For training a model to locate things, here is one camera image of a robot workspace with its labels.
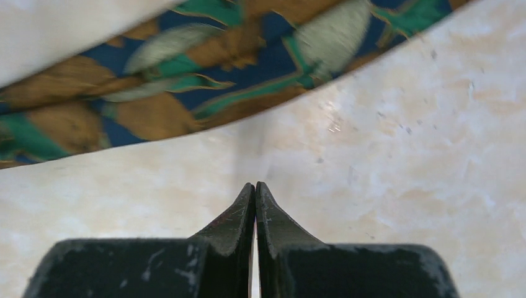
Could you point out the brown blue floral tie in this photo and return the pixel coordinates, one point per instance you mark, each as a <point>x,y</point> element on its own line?
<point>197,66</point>

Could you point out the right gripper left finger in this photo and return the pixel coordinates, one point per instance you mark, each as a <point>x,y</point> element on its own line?
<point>214,262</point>

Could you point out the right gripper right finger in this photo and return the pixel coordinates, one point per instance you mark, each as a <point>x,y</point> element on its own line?
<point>294,263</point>

